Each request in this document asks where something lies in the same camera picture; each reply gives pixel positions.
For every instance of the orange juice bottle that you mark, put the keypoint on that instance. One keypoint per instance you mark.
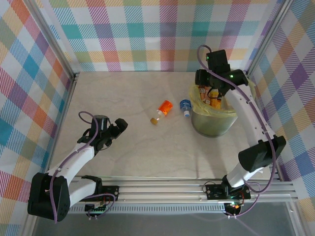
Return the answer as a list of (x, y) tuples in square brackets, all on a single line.
[(216, 102)]

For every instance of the green plastic bin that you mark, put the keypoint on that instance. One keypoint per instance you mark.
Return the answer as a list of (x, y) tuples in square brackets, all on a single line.
[(211, 125)]

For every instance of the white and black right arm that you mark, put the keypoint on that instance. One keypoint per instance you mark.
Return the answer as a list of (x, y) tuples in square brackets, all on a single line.
[(261, 152)]

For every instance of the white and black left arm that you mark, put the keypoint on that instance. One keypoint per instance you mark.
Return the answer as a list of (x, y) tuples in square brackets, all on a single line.
[(71, 159)]

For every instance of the brown bottle cap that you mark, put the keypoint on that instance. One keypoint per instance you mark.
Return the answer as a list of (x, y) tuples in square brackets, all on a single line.
[(154, 121)]

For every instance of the crushed blue label bottle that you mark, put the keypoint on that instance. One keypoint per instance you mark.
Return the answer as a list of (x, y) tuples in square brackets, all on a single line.
[(184, 104)]

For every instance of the orange label plastic bottle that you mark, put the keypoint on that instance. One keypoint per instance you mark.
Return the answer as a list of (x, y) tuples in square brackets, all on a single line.
[(166, 107)]

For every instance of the green terminal circuit board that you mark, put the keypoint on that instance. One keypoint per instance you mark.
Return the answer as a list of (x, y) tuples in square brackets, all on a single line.
[(98, 210)]

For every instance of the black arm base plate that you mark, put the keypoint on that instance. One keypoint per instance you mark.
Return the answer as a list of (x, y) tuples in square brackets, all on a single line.
[(214, 193), (112, 193)]

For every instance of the aluminium frame post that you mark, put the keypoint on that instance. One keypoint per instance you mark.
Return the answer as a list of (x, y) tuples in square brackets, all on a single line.
[(52, 37), (275, 24)]

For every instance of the aluminium front rail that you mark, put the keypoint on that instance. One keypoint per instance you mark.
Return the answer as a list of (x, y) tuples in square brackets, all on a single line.
[(160, 191)]

